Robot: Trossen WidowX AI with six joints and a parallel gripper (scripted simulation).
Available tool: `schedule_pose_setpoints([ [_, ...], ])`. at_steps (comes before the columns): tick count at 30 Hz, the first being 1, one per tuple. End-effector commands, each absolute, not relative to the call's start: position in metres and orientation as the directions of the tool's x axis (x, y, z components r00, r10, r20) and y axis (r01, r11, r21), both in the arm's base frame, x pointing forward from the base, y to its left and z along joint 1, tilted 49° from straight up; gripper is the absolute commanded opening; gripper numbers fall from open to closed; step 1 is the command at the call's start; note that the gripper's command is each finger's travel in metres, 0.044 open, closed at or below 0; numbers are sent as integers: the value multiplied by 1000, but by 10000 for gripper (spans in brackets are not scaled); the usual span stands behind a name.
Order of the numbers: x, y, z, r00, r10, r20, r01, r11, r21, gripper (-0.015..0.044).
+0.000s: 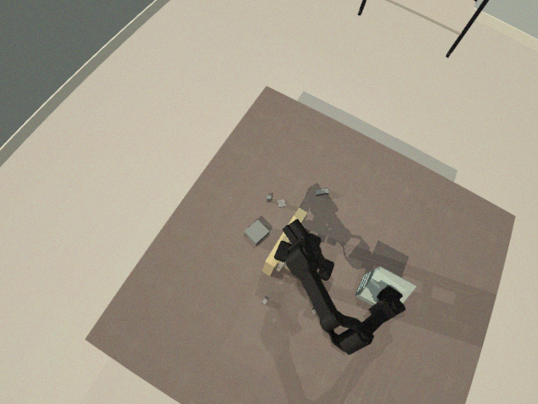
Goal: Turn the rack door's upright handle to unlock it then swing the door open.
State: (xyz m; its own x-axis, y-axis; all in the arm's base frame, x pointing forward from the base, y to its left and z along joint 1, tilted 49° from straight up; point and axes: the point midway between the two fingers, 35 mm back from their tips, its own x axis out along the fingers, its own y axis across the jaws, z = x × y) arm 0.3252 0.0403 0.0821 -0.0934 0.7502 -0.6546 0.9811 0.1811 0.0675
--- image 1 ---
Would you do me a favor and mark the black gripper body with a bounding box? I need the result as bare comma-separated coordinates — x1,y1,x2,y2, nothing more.
274,241,334,281

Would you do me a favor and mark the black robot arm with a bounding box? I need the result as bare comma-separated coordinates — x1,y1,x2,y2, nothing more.
283,219,405,355

